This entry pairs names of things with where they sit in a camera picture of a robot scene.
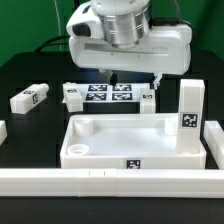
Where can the white right fence block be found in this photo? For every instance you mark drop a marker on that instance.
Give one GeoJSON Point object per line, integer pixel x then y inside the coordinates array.
{"type": "Point", "coordinates": [214, 137]}

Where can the white marker sheet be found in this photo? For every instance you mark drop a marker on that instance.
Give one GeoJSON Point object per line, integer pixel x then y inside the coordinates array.
{"type": "Point", "coordinates": [105, 93]}

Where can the white desk top tray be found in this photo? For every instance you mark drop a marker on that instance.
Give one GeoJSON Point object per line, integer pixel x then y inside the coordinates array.
{"type": "Point", "coordinates": [126, 141]}

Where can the white fence block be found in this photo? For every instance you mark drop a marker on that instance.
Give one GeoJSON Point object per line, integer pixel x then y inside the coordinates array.
{"type": "Point", "coordinates": [214, 137]}
{"type": "Point", "coordinates": [3, 131]}

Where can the white front fence bar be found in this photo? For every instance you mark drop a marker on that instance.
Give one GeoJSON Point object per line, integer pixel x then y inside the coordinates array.
{"type": "Point", "coordinates": [112, 183]}

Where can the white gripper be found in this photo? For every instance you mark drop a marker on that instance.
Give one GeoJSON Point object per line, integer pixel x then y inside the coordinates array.
{"type": "Point", "coordinates": [121, 36]}

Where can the white left fence block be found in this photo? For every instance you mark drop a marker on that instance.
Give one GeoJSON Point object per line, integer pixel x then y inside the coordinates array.
{"type": "Point", "coordinates": [3, 131]}

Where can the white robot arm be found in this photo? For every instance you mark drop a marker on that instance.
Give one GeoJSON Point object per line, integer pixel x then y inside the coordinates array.
{"type": "Point", "coordinates": [124, 35]}

